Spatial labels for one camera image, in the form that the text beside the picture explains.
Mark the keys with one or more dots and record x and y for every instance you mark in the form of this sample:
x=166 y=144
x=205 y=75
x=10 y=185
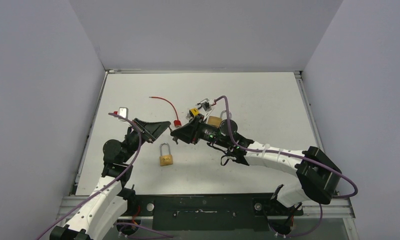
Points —
x=175 y=139

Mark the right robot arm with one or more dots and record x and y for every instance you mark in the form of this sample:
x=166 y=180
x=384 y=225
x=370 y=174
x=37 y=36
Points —
x=317 y=174

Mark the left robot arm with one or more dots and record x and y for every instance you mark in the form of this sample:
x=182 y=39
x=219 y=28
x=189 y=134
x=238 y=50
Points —
x=95 y=216

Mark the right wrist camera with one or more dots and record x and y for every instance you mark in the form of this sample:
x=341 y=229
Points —
x=206 y=107

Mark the red cable lock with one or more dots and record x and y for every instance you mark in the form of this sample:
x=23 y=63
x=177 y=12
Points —
x=177 y=123

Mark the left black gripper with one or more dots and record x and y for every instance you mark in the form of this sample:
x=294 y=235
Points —
x=152 y=131

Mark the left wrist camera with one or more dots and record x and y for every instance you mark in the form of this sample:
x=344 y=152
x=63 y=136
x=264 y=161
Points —
x=122 y=114

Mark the brass padlock long shackle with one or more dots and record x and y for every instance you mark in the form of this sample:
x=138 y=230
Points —
x=165 y=158

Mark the brass padlock short shackle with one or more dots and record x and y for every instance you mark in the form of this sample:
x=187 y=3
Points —
x=215 y=121

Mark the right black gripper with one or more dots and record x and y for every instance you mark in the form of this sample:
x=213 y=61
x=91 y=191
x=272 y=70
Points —
x=195 y=129

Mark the yellow black padlock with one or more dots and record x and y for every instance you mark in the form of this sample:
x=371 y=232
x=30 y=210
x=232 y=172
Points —
x=192 y=112

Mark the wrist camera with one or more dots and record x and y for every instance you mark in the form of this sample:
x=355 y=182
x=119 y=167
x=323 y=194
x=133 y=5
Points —
x=206 y=107
x=122 y=114

